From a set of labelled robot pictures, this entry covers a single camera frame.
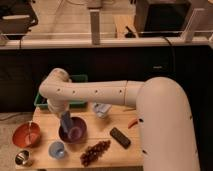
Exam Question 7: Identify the light blue cup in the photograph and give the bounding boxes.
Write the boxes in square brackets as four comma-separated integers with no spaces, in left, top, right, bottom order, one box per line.
[48,141,65,159]

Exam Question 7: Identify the small steel cup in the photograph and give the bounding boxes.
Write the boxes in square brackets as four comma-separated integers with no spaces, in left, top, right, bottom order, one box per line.
[15,150,32,166]

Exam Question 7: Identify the metal spoon in bowl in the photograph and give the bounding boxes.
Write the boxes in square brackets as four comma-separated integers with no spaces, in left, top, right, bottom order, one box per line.
[28,120,33,144]

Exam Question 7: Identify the orange red bowl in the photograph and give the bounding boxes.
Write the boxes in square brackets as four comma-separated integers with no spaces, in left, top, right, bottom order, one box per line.
[12,122,41,148]

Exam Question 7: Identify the purple bowl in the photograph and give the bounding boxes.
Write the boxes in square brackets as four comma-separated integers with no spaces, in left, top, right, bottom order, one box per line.
[58,117,87,144]

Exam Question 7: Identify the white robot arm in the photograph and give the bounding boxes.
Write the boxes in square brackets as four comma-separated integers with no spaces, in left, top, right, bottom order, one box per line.
[39,68,200,171]

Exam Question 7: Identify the green plastic tray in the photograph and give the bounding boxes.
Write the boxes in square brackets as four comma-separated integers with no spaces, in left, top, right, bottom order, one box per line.
[34,74,88,110]

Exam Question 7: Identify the bunch of dark grapes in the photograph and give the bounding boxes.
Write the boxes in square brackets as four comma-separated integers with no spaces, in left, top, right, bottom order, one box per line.
[80,140,111,167]

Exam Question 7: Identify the black office chair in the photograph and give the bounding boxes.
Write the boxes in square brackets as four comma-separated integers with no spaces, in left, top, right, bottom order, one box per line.
[0,0,39,36]

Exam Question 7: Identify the black remote control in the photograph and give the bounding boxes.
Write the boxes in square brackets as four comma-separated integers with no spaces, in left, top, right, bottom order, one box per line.
[110,127,131,149]

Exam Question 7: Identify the grey metal post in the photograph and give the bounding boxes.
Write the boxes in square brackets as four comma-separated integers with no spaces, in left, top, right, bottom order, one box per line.
[90,9,100,45]

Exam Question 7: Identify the black box on floor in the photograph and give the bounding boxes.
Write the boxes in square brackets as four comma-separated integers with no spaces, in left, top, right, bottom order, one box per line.
[134,0,191,32]

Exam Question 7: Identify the orange red chili pepper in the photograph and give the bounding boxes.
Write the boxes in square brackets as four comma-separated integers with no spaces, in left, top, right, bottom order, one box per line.
[128,119,138,129]

